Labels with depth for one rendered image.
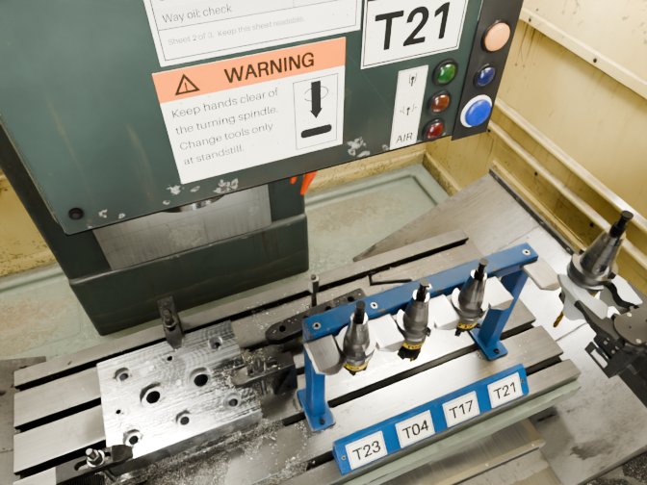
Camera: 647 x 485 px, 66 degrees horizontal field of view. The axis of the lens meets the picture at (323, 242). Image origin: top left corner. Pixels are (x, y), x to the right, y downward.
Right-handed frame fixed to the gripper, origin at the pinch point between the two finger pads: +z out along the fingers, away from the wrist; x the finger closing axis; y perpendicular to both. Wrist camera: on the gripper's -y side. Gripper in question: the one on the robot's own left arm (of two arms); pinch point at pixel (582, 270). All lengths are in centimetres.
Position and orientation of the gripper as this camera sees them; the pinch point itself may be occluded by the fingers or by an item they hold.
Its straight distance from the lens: 85.5
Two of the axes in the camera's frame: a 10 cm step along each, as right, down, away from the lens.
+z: -3.8, -7.0, 6.1
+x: 9.2, -2.7, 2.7
